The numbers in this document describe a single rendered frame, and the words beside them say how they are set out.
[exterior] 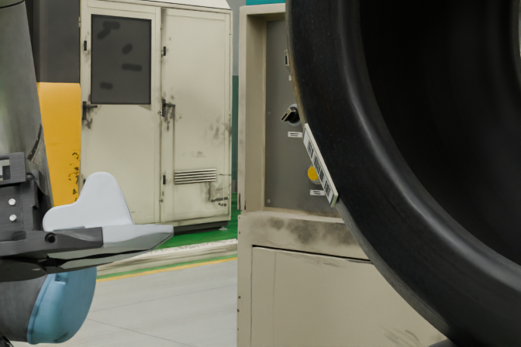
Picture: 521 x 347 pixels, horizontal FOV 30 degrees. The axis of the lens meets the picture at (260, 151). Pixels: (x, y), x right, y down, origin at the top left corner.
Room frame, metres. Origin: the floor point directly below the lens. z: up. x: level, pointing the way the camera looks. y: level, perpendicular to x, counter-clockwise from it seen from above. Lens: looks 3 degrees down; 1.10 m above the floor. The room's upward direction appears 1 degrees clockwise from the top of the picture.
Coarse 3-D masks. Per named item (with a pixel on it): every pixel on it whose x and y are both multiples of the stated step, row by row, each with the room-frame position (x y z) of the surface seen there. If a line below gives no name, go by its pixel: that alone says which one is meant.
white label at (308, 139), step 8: (304, 128) 0.74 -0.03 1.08; (304, 136) 0.75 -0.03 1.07; (312, 136) 0.73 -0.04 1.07; (304, 144) 0.77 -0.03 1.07; (312, 144) 0.73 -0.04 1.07; (312, 152) 0.74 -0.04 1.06; (312, 160) 0.75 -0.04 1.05; (320, 160) 0.72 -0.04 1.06; (320, 168) 0.73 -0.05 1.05; (320, 176) 0.74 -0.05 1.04; (328, 176) 0.72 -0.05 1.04; (328, 184) 0.72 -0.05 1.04; (328, 192) 0.74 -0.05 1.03; (336, 192) 0.71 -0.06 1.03; (328, 200) 0.75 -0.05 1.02
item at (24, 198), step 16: (16, 160) 0.70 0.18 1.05; (0, 176) 0.74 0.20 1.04; (16, 176) 0.70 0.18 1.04; (32, 176) 0.73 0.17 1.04; (0, 192) 0.71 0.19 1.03; (16, 192) 0.71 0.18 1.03; (32, 192) 0.70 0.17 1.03; (0, 208) 0.70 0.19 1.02; (16, 208) 0.70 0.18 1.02; (32, 208) 0.70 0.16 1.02; (48, 208) 0.75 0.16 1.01; (0, 224) 0.70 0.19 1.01; (16, 224) 0.70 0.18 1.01; (32, 224) 0.70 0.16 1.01; (0, 240) 0.68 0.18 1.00; (48, 256) 0.72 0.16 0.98; (0, 272) 0.70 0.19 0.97; (16, 272) 0.71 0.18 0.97; (32, 272) 0.72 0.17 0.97
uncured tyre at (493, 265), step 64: (320, 0) 0.71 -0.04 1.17; (384, 0) 0.88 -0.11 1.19; (448, 0) 0.94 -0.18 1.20; (512, 0) 0.93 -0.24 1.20; (320, 64) 0.72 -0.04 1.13; (384, 64) 0.88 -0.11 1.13; (448, 64) 0.94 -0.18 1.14; (512, 64) 0.92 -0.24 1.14; (320, 128) 0.72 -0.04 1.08; (384, 128) 0.70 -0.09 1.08; (448, 128) 0.92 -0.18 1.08; (512, 128) 0.91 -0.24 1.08; (384, 192) 0.68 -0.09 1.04; (448, 192) 0.87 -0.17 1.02; (512, 192) 0.90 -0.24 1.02; (384, 256) 0.69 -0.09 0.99; (448, 256) 0.65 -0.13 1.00; (512, 256) 0.85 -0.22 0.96; (448, 320) 0.66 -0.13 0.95; (512, 320) 0.62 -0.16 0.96
